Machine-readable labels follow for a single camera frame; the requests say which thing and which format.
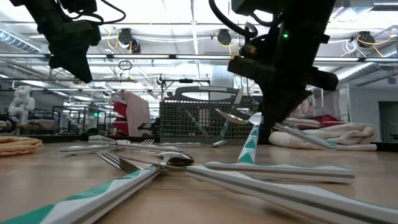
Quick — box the white robot figure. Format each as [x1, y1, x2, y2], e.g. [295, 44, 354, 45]
[7, 85, 36, 126]

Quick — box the hanging wire loop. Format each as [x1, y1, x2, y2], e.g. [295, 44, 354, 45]
[118, 59, 134, 72]

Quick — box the black workstation frame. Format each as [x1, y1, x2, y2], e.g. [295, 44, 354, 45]
[51, 105, 108, 135]

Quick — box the teal white handled knife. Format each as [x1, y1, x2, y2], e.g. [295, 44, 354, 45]
[118, 154, 398, 224]

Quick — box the white round column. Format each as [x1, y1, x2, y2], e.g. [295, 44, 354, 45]
[210, 65, 234, 101]

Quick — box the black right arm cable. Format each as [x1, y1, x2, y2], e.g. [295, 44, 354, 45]
[208, 0, 259, 39]

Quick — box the black overhead mount bar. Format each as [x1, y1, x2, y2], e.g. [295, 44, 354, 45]
[164, 78, 211, 85]

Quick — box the red rack with beige cover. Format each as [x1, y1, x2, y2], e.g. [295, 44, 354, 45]
[111, 90, 152, 138]

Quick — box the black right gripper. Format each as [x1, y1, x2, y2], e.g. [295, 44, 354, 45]
[228, 34, 339, 142]

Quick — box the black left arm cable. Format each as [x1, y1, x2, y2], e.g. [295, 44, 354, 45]
[70, 0, 127, 26]

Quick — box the cream folded towel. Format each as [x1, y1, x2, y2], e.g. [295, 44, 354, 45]
[269, 123, 379, 152]

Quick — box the orange folded cloth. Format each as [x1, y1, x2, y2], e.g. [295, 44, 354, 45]
[0, 136, 44, 158]

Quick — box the long ceiling light bar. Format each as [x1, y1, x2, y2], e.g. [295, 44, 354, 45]
[0, 53, 398, 62]

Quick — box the red bin storage rack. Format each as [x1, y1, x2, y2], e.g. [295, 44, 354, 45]
[281, 88, 351, 131]

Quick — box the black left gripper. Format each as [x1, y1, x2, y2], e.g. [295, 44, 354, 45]
[9, 0, 102, 84]

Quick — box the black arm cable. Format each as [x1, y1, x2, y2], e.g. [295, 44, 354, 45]
[70, 0, 127, 26]
[208, 0, 259, 39]

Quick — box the grey mesh silverware basket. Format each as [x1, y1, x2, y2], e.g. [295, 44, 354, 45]
[159, 86, 261, 145]

